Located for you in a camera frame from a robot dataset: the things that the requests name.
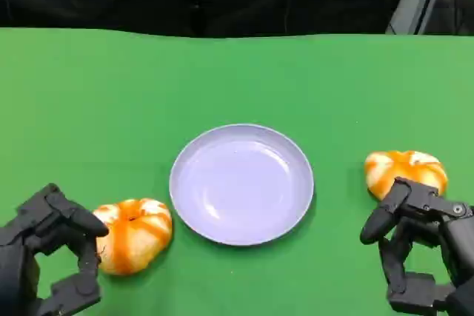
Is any lilac plate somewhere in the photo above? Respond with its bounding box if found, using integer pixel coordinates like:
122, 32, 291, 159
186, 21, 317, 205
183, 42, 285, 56
169, 123, 316, 246

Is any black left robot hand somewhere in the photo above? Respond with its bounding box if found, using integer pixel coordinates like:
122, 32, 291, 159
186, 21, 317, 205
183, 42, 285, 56
0, 182, 110, 316

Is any orange and white bread roll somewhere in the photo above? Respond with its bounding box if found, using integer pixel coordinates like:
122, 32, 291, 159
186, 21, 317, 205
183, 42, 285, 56
364, 149, 449, 201
91, 198, 173, 277

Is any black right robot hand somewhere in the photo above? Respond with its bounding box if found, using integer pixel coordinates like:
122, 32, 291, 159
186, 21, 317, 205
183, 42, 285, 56
359, 177, 474, 316

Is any green table cloth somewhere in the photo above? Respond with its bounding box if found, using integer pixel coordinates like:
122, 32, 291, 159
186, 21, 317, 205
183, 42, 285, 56
0, 27, 474, 316

